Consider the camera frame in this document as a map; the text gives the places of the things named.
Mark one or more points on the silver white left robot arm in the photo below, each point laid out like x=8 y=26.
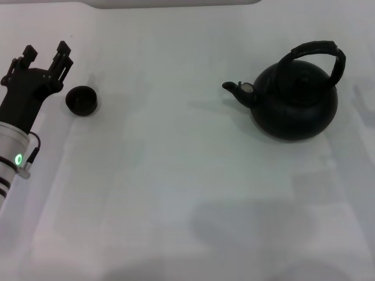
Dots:
x=10 y=146

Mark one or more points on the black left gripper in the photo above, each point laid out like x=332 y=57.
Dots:
x=26 y=87

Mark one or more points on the black teacup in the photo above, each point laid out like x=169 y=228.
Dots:
x=82 y=101

